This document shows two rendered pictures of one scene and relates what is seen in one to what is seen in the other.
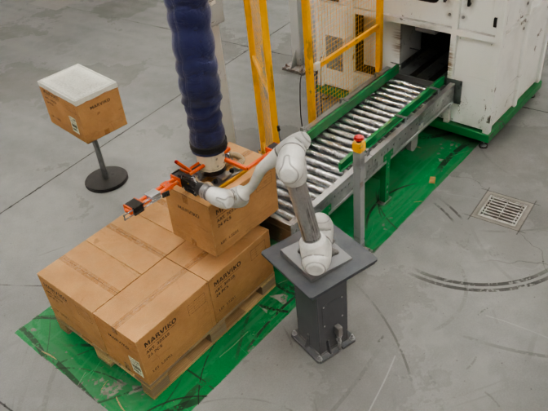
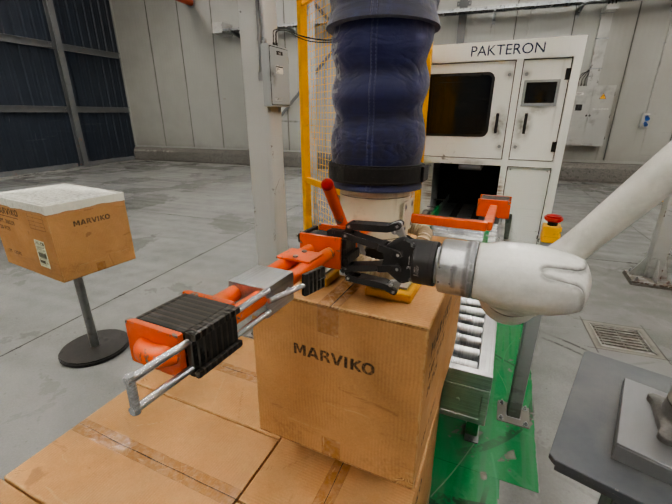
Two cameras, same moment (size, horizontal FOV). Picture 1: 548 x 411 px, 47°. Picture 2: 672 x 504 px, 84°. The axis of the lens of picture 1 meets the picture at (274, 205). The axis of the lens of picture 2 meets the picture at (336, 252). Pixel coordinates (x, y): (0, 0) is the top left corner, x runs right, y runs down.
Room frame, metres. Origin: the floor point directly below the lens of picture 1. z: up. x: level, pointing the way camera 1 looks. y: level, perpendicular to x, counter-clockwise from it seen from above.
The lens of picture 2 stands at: (2.41, 0.74, 1.43)
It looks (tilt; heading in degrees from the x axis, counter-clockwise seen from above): 20 degrees down; 341
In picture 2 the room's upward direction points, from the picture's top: straight up
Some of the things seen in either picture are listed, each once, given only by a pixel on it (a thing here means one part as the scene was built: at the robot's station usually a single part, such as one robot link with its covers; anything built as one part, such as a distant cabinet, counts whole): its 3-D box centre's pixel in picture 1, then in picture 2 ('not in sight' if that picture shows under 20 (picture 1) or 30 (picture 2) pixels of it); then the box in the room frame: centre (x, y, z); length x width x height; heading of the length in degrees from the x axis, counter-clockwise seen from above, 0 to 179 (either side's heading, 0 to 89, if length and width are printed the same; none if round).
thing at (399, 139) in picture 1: (382, 153); (495, 275); (4.08, -0.89, 0.50); 2.31 x 0.05 x 0.19; 137
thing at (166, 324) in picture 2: (133, 206); (185, 329); (2.80, 0.78, 1.21); 0.08 x 0.07 x 0.05; 136
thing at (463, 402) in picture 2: (254, 221); (390, 380); (3.45, 0.15, 0.48); 0.70 x 0.03 x 0.15; 47
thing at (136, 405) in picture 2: (147, 205); (254, 318); (2.80, 0.70, 1.21); 0.31 x 0.03 x 0.05; 135
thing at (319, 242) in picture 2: (180, 177); (329, 244); (3.05, 0.53, 1.20); 0.10 x 0.08 x 0.06; 46
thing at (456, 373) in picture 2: (253, 209); (391, 356); (3.45, 0.15, 0.58); 0.70 x 0.03 x 0.06; 47
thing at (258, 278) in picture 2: (152, 196); (262, 290); (2.89, 0.68, 1.20); 0.07 x 0.07 x 0.04; 46
